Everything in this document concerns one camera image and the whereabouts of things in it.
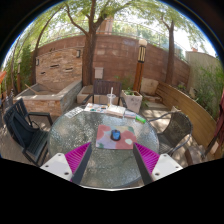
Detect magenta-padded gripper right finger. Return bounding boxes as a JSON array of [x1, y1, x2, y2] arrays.
[[132, 142, 184, 186]]

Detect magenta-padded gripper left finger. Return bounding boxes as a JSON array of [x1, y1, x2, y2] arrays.
[[40, 142, 94, 186]]

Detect blue and black computer mouse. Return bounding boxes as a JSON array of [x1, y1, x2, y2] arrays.
[[110, 129, 122, 142]]

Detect floral pastel mouse pad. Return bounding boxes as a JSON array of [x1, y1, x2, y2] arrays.
[[95, 124, 138, 150]]

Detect dark wicker chair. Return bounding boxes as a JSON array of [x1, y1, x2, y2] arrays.
[[148, 110, 194, 158]]

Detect black slatted armchair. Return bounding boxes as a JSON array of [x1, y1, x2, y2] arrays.
[[2, 97, 54, 167]]

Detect green marker pen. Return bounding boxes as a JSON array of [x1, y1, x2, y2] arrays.
[[134, 115, 147, 125]]

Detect curved wooden slat fence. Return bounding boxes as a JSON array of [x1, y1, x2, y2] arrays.
[[154, 82, 221, 158]]

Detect raised stone planter bed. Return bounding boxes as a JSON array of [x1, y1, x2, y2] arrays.
[[13, 79, 83, 117]]

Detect paper sheet with paint swatches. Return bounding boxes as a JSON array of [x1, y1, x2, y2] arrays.
[[83, 102, 109, 114]]

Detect white square planter box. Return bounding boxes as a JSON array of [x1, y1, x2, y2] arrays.
[[119, 89, 144, 114]]

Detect pale closed book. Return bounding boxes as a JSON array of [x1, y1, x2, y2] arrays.
[[105, 104, 127, 118]]

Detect dark wooden slatted chair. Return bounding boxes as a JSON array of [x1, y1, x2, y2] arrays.
[[81, 79, 128, 108]]

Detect orange parasol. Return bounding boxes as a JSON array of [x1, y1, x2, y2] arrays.
[[0, 70, 8, 84]]

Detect thin curved tree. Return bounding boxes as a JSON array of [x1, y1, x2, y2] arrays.
[[31, 16, 54, 85]]

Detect slender leaning tree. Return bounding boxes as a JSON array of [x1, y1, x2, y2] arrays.
[[159, 16, 176, 86]]

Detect thick forked tree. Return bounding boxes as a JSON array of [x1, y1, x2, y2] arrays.
[[63, 0, 111, 87]]

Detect wooden garden lamp post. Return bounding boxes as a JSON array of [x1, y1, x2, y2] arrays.
[[132, 38, 148, 94]]

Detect beige wall utility box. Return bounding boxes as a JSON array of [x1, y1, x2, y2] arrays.
[[94, 66, 105, 80]]

